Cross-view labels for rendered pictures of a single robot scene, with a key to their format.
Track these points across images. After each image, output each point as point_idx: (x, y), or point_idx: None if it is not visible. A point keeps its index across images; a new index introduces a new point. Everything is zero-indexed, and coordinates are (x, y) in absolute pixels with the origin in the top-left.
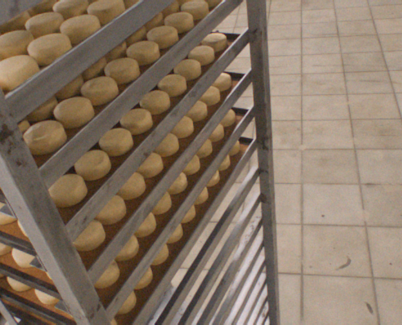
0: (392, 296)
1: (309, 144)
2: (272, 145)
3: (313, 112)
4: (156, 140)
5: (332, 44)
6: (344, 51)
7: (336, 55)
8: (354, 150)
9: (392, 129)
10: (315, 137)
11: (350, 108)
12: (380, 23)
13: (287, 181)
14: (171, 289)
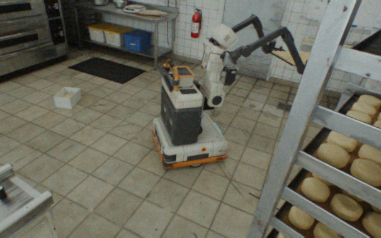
0: (222, 227)
1: (92, 205)
2: (71, 226)
3: (63, 187)
4: None
5: (8, 141)
6: (24, 141)
7: (22, 146)
8: (116, 187)
9: (115, 164)
10: (87, 198)
11: (80, 169)
12: (21, 114)
13: (114, 234)
14: None
